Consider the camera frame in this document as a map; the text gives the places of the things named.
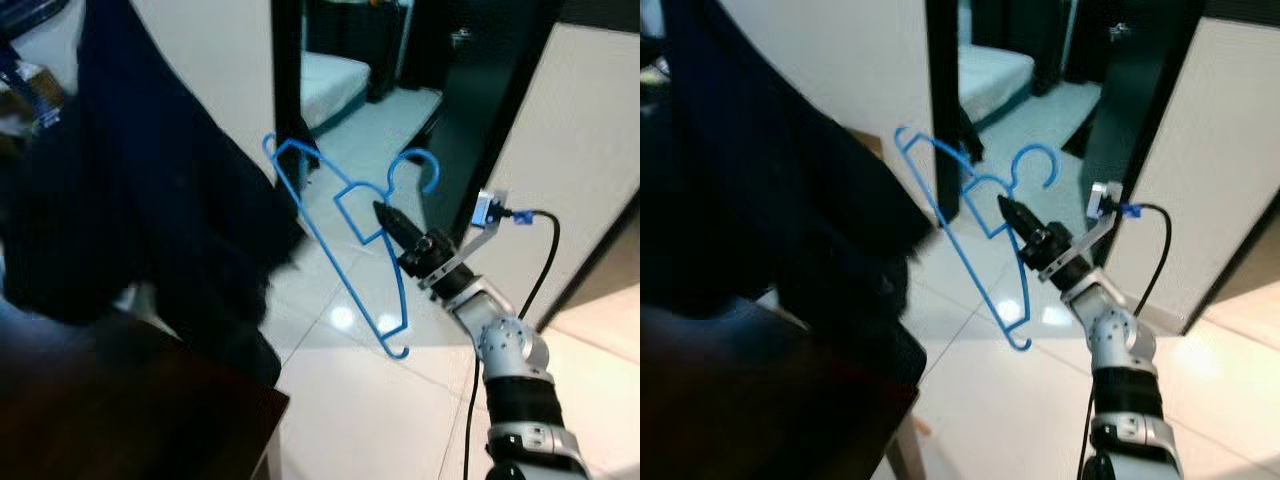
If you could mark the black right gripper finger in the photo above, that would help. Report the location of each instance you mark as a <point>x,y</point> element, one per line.
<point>393,228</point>
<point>1028,219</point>
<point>405,225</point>
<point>1017,222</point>

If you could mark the blue plastic hanger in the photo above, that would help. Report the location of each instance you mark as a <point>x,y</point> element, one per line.
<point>328,250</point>
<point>955,240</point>

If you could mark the black t-shirt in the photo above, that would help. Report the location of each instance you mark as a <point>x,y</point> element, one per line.
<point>780,200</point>
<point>130,200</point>

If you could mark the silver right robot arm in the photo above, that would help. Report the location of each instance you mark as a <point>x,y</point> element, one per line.
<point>510,350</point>
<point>1120,350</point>

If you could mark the white bed mattress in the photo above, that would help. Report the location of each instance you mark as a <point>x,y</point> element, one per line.
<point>330,85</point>
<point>990,80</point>

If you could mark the black door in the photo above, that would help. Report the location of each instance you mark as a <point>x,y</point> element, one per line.
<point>480,100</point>
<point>1140,90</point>

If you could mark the light grey right wrist camera mount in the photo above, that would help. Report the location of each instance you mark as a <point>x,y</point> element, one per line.
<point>1105,198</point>
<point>492,208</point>

